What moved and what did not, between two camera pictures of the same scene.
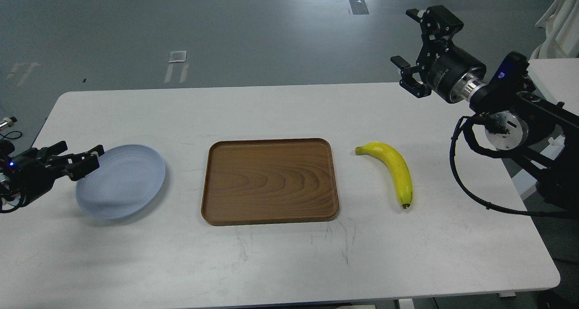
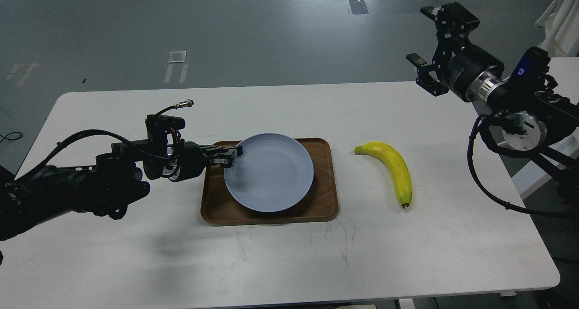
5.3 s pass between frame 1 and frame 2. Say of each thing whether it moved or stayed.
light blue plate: moved
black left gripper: moved
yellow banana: stayed
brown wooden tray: stayed
